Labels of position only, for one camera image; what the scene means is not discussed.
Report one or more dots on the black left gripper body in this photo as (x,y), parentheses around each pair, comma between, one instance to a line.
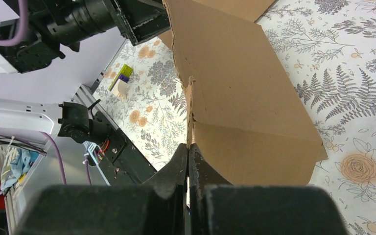
(141,20)

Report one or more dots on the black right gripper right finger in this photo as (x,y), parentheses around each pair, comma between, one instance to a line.
(220,208)

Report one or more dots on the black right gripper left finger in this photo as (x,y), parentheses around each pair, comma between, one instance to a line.
(155,207)

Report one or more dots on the cardboard box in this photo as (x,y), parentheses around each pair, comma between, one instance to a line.
(242,109)

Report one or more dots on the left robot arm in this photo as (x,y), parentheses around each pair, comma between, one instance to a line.
(48,48)

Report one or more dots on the small green purple block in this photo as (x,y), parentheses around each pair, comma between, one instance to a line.
(119,85)

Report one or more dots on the blue cloth off table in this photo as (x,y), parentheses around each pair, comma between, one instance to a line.
(16,163)

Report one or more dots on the floral patterned table mat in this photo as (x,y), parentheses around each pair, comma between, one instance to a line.
(328,50)

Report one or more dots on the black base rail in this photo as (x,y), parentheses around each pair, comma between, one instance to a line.
(113,154)

